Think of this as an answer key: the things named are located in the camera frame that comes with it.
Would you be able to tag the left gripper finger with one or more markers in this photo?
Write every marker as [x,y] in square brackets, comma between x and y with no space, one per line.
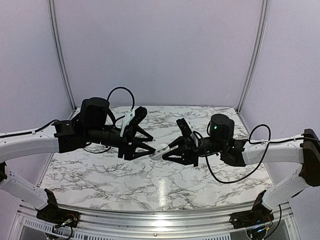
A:
[141,135]
[138,149]

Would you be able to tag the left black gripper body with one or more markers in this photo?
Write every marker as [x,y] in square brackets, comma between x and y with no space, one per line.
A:
[124,148]

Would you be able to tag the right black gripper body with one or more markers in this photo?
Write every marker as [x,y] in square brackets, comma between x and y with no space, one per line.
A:
[193,151]

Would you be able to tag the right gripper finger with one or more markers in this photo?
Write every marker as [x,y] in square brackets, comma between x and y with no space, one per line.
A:
[178,142]
[176,156]

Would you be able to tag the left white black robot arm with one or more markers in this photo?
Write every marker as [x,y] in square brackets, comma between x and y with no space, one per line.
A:
[63,136]

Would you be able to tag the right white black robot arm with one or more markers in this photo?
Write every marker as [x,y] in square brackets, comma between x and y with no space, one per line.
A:
[303,149]

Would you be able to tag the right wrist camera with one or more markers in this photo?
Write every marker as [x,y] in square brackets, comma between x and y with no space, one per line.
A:
[186,131]

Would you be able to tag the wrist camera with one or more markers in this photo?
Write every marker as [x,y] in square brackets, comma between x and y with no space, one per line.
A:
[132,118]
[186,131]

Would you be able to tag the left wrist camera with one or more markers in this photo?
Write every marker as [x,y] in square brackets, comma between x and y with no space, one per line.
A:
[132,118]

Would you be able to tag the aluminium front rail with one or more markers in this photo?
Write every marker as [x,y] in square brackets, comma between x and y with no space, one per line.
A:
[199,224]

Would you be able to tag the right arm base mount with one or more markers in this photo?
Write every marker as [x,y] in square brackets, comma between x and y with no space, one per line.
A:
[258,214]

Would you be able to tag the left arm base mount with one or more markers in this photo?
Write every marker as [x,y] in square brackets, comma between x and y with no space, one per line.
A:
[52,213]

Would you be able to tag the right aluminium corner post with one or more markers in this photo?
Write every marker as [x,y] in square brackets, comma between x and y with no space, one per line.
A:
[255,54]

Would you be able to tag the aluminium corner post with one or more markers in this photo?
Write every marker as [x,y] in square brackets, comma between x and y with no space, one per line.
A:
[59,54]
[255,54]

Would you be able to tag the left aluminium corner post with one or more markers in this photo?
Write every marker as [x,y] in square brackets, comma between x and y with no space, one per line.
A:
[59,54]

